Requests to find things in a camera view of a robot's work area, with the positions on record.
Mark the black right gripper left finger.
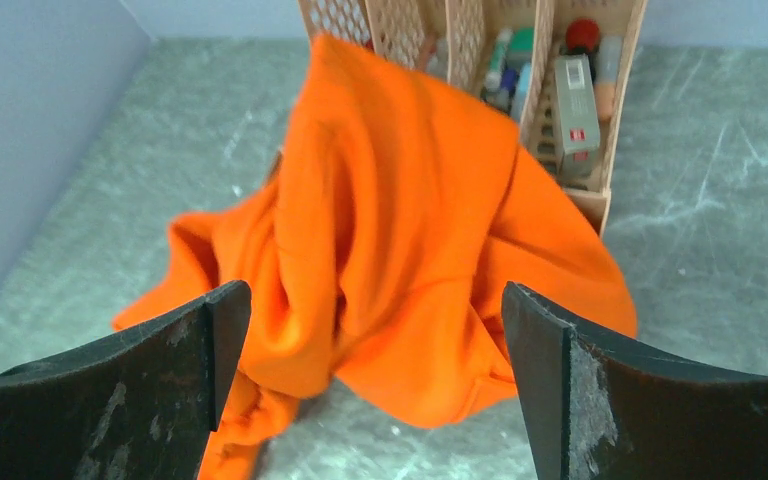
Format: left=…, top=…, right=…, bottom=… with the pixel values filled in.
left=0, top=280, right=251, bottom=480

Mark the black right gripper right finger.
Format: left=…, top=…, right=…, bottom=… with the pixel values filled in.
left=502, top=283, right=768, bottom=479

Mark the orange jacket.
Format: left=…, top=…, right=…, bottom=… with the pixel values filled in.
left=113, top=34, right=637, bottom=479

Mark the grey rectangular box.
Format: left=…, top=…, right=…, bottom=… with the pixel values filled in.
left=552, top=54, right=602, bottom=179

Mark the tan perforated organizer rack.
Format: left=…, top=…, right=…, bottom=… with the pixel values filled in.
left=299, top=1, right=647, bottom=232

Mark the green capped bottle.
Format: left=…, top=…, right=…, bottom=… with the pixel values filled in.
left=506, top=27, right=535, bottom=71

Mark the red round cap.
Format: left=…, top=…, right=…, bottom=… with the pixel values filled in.
left=564, top=17, right=601, bottom=53

